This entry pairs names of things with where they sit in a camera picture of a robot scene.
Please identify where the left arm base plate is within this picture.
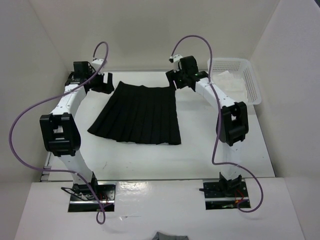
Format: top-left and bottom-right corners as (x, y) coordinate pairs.
(61, 181), (116, 213)

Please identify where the grey folded cloth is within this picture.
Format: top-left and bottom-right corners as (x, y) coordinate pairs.
(152, 231), (189, 240)

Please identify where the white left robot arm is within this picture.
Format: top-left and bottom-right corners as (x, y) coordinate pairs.
(39, 59), (115, 201)

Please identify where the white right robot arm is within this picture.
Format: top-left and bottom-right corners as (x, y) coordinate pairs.
(166, 54), (249, 197)

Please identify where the white perforated plastic basket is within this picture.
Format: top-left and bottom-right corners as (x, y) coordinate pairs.
(207, 57), (262, 105)

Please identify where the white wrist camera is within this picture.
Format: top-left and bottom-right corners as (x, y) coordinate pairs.
(90, 58), (108, 75)
(169, 54), (183, 73)

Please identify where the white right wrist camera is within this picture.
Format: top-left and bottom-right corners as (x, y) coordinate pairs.
(169, 54), (183, 73)

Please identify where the black pleated skirt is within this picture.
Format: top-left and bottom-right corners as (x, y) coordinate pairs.
(87, 81), (182, 145)

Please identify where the white cloth in basket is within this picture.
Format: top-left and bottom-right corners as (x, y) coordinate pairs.
(212, 71), (249, 103)

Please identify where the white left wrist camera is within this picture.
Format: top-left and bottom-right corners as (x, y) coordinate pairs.
(90, 58), (108, 75)

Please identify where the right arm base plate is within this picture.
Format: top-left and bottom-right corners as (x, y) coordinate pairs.
(199, 180), (251, 210)

